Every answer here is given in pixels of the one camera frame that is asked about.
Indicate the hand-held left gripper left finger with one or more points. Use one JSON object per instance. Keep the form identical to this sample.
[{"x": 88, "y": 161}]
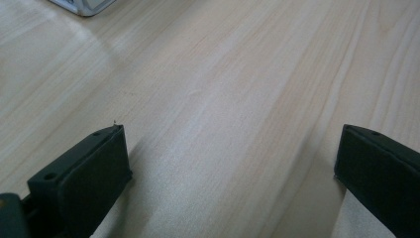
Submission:
[{"x": 85, "y": 178}]

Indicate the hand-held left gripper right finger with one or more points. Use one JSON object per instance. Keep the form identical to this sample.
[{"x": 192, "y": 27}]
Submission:
[{"x": 379, "y": 175}]

